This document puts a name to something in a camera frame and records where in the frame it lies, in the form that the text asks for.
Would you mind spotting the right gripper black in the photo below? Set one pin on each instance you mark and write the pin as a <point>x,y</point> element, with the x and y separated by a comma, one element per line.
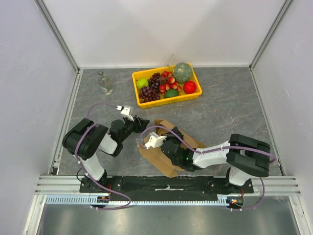
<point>169,138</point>

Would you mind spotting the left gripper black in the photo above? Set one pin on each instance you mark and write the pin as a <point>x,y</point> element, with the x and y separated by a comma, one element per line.
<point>139,124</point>

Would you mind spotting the brown cardboard box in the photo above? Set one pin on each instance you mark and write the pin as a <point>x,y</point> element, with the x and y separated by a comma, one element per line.
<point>160,160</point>

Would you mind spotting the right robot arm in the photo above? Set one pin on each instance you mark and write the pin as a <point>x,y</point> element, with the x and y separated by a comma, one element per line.
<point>247,156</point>

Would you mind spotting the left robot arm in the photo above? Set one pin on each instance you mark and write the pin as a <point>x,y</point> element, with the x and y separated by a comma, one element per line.
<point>86,138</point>

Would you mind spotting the dark purple grape bunch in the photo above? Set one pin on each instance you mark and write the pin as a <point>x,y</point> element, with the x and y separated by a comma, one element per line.
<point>150,92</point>

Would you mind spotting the green lime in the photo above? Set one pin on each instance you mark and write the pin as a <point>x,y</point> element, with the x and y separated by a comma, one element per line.
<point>171,93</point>

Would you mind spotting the green apple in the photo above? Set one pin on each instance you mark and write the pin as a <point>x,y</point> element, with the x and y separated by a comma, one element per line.
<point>142,83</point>

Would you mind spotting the yellow plastic tray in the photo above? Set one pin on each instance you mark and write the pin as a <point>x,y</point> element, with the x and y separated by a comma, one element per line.
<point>146,74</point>

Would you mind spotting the clear glass bottle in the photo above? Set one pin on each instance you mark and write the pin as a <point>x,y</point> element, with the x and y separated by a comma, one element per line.
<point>105,83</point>

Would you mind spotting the red apple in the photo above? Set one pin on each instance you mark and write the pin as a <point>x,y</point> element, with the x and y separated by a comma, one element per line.
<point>189,87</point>

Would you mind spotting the green netted melon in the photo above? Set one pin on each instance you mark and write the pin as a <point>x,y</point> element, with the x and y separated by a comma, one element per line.
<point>182,72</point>

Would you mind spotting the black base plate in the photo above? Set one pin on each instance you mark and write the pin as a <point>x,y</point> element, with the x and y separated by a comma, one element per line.
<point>206,184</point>

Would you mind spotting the grey slotted cable duct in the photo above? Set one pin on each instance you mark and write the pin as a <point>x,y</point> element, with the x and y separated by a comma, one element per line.
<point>97,200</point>

